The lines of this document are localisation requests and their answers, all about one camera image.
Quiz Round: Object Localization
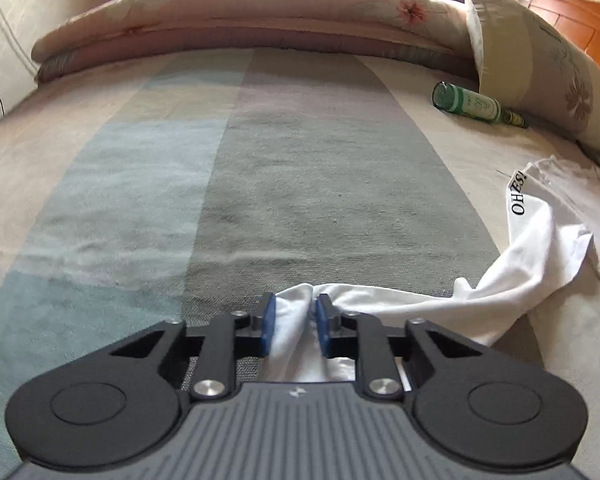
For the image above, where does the floral cream pillow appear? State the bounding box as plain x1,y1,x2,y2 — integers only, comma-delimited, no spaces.
455,0,600,183

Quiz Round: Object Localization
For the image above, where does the striped bed sheet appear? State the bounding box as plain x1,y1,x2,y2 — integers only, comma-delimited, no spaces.
0,47,600,480

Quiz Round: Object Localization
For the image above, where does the white printed t-shirt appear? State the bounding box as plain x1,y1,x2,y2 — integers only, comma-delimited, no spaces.
260,156,600,386

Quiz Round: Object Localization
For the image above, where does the wooden headboard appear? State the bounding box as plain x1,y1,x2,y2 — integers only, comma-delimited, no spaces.
519,0,600,96

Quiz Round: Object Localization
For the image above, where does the folded pink floral quilt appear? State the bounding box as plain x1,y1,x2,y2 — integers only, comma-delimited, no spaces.
30,0,481,86

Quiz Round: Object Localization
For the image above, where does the green glass bottle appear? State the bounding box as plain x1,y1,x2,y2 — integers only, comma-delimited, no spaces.
432,81,530,129

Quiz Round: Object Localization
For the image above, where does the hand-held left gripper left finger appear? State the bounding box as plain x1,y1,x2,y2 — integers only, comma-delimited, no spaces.
110,292,277,401

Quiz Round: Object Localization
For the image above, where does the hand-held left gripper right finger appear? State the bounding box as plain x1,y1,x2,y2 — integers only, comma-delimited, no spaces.
314,294,481,401

